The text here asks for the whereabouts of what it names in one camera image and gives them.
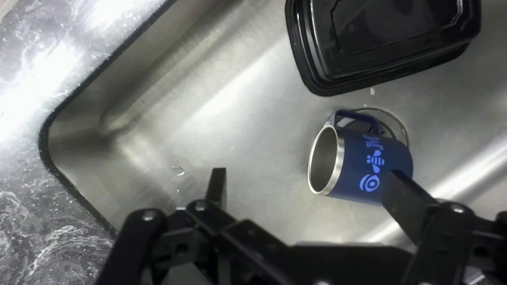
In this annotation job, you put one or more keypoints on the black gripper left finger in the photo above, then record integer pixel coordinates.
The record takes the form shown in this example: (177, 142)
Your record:
(216, 192)

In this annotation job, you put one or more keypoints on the black plastic food container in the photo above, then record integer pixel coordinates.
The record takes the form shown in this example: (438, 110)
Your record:
(348, 45)

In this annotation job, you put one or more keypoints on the stainless steel sink basin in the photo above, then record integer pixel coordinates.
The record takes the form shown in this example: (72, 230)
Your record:
(213, 85)

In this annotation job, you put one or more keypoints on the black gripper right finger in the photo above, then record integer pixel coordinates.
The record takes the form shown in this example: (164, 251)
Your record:
(408, 203)

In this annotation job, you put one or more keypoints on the blue steel mug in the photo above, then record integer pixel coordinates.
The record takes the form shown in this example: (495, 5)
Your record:
(351, 159)

